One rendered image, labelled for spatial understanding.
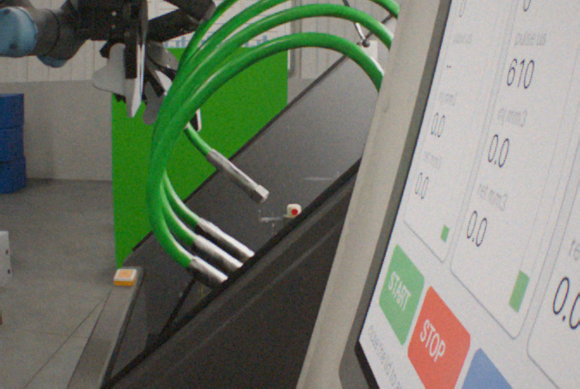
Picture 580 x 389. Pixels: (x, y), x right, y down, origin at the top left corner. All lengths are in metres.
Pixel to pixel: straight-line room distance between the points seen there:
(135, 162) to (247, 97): 0.69
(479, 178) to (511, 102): 0.04
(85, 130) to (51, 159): 0.49
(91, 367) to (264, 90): 3.38
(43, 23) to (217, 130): 3.09
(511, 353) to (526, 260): 0.03
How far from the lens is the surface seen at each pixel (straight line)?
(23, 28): 1.11
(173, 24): 1.08
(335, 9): 0.76
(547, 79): 0.27
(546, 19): 0.28
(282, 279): 0.60
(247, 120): 4.18
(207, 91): 0.68
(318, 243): 0.59
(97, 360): 0.91
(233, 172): 1.04
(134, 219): 4.29
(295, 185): 1.25
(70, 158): 7.87
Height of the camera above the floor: 1.30
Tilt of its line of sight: 9 degrees down
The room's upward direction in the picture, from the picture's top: 1 degrees clockwise
